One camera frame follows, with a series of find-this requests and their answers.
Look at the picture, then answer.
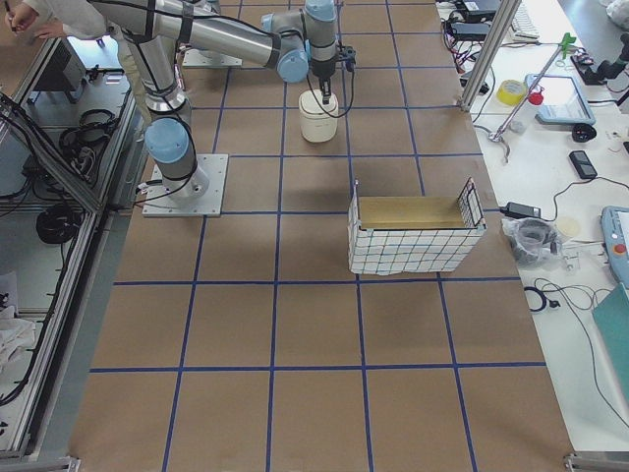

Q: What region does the plastic bag with black parts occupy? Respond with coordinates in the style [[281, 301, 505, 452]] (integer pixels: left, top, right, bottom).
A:
[[501, 217, 567, 269]]

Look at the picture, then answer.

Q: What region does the red capped bottle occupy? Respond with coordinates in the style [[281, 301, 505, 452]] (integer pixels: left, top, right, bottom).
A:
[[509, 88, 544, 134]]

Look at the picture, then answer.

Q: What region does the wire basket with checked cloth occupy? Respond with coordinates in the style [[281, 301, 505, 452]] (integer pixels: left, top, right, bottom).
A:
[[348, 179, 486, 275]]

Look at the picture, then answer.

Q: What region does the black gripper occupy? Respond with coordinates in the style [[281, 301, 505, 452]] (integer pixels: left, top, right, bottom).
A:
[[311, 58, 336, 104]]

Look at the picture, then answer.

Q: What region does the yellow tape roll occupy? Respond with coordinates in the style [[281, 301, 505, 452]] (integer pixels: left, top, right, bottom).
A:
[[496, 80, 528, 106]]

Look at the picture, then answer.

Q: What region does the black phone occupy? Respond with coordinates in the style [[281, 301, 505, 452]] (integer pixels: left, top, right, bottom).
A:
[[569, 150, 598, 180]]

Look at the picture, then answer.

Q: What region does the aluminium frame post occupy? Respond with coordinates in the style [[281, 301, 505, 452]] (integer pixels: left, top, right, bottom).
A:
[[458, 0, 521, 111]]

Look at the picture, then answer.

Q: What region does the white trash can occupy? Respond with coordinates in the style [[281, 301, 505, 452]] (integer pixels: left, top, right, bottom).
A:
[[299, 89, 338, 144]]

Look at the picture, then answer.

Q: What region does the blue teach pendant tablet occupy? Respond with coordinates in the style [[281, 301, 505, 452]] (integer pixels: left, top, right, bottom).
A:
[[535, 75, 596, 125]]

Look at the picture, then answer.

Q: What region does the person's hand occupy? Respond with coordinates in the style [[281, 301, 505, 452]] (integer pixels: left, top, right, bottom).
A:
[[5, 3, 38, 32]]

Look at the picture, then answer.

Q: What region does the black power adapter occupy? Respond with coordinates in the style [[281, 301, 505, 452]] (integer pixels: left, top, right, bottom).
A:
[[499, 202, 542, 219]]

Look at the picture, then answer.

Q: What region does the white sleeved forearm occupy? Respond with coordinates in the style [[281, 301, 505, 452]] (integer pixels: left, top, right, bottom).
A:
[[20, 0, 123, 40]]

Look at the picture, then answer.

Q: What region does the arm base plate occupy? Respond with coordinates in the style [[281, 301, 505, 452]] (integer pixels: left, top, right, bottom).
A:
[[183, 49, 242, 69], [142, 153, 228, 217]]

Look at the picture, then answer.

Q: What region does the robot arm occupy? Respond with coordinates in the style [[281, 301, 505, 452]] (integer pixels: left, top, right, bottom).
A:
[[93, 1, 344, 209]]

